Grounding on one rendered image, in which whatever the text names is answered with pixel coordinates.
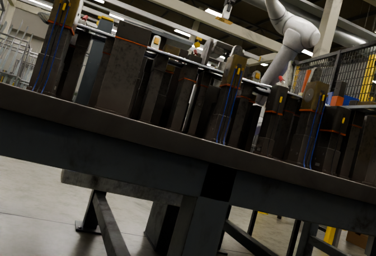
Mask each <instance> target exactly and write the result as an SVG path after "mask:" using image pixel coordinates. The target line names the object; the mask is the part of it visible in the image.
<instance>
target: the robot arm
mask: <svg viewBox="0 0 376 256"><path fill-rule="evenodd" d="M235 1H236V0H225V2H224V10H223V13H222V16H221V17H222V18H224V19H226V20H228V19H229V15H230V13H231V10H232V6H233V4H234V3H235ZM265 3H266V7H267V11H268V14H269V18H270V21H271V23H272V25H273V27H274V28H275V30H276V31H277V32H278V33H280V34H282V35H284V39H283V46H282V47H281V49H280V50H279V52H278V53H277V55H276V57H275V58H274V60H273V61H272V63H271V64H270V66H269V67H268V69H267V71H266V72H265V74H264V75H263V77H262V79H261V83H263V84H266V85H270V86H275V84H276V83H277V82H279V81H280V80H279V79H278V77H279V76H283V75H284V74H285V72H286V71H287V69H288V64H289V61H291V60H292V61H293V60H294V58H295V57H296V56H297V54H298V53H301V52H302V51H303V50H305V49H306V48H312V47H314V46H315V45H316V44H317V43H318V41H319V39H320V33H319V31H318V29H317V28H316V27H315V26H314V24H312V23H311V22H309V21H307V20H305V19H303V18H301V17H298V16H296V15H294V14H292V13H290V12H287V11H286V9H285V8H284V6H283V5H282V4H281V3H280V2H279V1H278V0H265ZM266 101H267V97H266V96H263V95H260V94H257V97H256V101H255V104H253V105H258V106H261V107H262V109H261V113H260V117H259V120H258V124H257V128H256V132H255V135H257V134H259V132H260V128H261V124H262V120H263V116H264V112H265V108H264V104H265V103H266Z"/></svg>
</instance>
